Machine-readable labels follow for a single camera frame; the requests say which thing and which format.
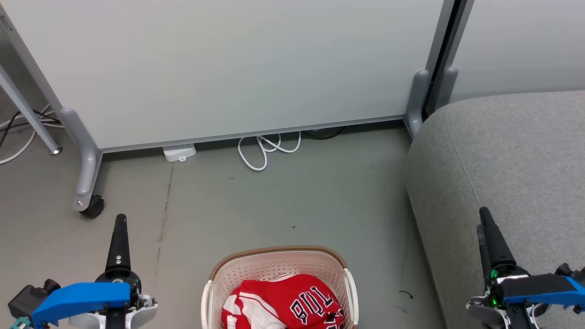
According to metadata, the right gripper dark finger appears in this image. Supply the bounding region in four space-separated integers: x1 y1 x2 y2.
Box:
476 223 493 280
479 207 518 275

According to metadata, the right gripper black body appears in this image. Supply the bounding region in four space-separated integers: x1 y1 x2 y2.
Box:
466 263 535 329

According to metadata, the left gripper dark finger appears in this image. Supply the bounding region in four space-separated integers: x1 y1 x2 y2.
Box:
106 213 132 272

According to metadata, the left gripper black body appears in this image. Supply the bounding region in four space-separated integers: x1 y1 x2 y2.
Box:
69 269 159 329

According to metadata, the red jersey with lettering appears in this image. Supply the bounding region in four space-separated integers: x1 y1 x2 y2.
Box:
222 273 346 329

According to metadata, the grey fabric sofa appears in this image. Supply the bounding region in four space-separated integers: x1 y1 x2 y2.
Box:
404 90 585 329

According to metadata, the black caster wheel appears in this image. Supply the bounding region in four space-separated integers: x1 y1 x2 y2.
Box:
80 195 105 219

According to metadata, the grey partition leg with caster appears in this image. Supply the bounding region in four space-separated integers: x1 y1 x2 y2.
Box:
59 107 104 213

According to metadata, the white power adapter box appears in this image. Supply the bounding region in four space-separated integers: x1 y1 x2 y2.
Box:
163 143 197 163

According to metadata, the cream perforated laundry basket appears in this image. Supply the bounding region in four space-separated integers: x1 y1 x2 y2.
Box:
201 246 360 329

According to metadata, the grey metal table leg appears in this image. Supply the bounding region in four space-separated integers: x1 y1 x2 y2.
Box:
0 64 64 156

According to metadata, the short grey partition leg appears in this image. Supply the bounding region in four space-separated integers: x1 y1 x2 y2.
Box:
404 69 431 140
432 66 459 113

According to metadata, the narrow white partition panel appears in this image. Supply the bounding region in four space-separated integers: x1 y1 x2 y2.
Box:
446 0 585 104

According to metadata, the wide white partition panel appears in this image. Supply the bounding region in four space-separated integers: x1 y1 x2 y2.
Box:
0 0 456 154

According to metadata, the blue right camera mount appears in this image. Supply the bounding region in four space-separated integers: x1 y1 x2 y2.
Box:
500 273 585 308

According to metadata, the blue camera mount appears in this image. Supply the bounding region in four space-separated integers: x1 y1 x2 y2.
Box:
500 273 585 308
31 281 132 329

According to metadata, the blue left camera mount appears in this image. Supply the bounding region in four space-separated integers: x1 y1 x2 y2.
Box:
31 281 132 329

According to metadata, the white floor cable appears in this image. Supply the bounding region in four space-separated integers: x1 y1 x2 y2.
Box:
0 104 52 165

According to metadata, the looped white cable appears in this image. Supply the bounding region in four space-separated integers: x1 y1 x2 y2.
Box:
237 132 303 172

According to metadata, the black floor cable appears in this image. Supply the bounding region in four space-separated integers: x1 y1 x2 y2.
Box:
0 110 63 149

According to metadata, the black cable under partition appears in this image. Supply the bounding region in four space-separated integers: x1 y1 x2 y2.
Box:
302 127 348 140

